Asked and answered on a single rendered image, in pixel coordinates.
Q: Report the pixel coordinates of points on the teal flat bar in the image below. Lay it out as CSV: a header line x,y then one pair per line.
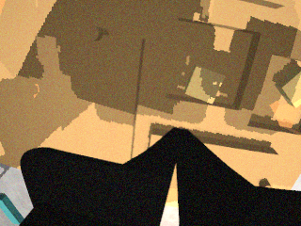
x,y
10,210

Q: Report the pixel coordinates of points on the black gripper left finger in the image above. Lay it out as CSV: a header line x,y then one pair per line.
x,y
132,193

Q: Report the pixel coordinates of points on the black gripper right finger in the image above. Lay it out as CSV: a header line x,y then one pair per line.
x,y
210,193

